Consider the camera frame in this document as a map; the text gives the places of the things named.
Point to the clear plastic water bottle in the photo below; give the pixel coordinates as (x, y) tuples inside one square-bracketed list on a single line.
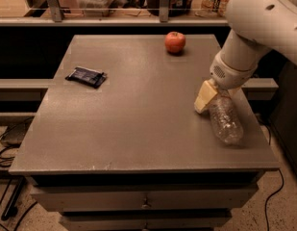
[(224, 119)]

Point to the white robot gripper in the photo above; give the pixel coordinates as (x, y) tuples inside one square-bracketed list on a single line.
[(229, 76)]

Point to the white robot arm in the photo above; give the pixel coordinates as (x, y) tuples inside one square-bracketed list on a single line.
[(257, 27)]

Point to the dark snack bar wrapper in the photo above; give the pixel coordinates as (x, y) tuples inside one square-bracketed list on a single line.
[(88, 77)]

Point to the grey cabinet with drawers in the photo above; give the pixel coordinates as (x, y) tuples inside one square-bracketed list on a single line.
[(133, 155)]

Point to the red apple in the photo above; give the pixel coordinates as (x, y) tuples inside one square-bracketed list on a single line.
[(175, 42)]

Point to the metal shelf rail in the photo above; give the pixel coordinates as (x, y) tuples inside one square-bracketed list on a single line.
[(123, 13)]

